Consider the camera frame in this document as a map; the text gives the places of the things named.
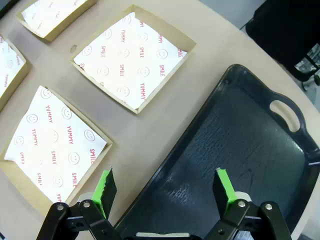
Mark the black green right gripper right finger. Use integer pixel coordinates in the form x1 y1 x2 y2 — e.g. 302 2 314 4
204 167 293 240

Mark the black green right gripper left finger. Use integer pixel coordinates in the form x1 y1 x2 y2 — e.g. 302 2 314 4
36 167 123 240

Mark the white smiley print paper liner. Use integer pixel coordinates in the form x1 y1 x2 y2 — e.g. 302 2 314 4
0 34 26 100
73 11 188 110
4 86 108 204
21 0 89 38

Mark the brown cardboard food box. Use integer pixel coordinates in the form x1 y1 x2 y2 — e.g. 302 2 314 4
0 33 29 112
0 85 114 217
16 0 98 42
69 4 198 115

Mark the black office chair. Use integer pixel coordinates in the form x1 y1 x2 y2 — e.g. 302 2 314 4
245 0 320 87

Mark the dark plastic tray with handles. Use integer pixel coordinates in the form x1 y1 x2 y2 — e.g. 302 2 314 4
113 63 320 240

